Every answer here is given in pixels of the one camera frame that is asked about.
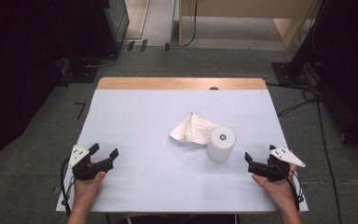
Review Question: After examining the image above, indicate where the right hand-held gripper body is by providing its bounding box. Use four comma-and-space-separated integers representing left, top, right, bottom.
247, 147, 307, 183

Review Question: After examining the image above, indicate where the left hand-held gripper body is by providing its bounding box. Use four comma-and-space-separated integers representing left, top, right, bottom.
67, 145, 116, 182

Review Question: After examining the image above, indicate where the white cylindrical device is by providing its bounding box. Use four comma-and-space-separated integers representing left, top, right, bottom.
206, 126, 236, 163

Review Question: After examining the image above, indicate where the white waffle cloth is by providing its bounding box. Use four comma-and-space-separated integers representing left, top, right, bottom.
168, 111, 222, 146

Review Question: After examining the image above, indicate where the person's left hand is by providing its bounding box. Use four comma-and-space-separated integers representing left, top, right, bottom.
73, 171, 107, 213

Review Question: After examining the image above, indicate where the person's right hand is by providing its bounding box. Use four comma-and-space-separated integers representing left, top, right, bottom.
251, 148, 299, 214

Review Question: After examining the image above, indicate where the white table mat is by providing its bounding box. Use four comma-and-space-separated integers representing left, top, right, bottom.
55, 89, 310, 213

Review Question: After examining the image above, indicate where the black metal stand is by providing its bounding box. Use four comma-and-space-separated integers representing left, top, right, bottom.
271, 0, 334, 87

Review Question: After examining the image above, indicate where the person's dark clothing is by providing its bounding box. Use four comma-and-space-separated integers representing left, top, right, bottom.
117, 214, 241, 224

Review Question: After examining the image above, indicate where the black curtain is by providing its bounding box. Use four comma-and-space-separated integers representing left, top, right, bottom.
0, 0, 76, 183
310, 0, 358, 155

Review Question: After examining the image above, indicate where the black cabinet with glass door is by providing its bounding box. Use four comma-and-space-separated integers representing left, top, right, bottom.
91, 0, 131, 59

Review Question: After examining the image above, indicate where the light wooden desk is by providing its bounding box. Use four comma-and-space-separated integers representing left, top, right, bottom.
178, 0, 322, 50

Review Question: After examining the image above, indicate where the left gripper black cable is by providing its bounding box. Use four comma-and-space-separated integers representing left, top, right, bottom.
59, 155, 76, 217

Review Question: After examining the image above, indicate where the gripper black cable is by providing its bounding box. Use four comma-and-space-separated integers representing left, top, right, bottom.
59, 155, 76, 217
279, 167, 306, 213

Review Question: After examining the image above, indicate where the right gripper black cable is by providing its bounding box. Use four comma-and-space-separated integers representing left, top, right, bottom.
279, 167, 306, 213

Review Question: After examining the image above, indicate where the short black floor cable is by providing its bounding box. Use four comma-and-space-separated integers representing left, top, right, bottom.
277, 97, 320, 118

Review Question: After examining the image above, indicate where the long black floor cable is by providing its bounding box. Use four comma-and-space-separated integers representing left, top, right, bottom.
265, 82, 343, 224

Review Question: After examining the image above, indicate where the black stand base plate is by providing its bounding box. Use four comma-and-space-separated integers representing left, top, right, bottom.
62, 57, 100, 84

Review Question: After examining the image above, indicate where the grey floor cable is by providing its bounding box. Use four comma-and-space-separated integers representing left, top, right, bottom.
85, 53, 118, 69

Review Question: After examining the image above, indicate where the black hanging cable with plug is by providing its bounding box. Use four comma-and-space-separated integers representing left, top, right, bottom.
164, 0, 200, 52

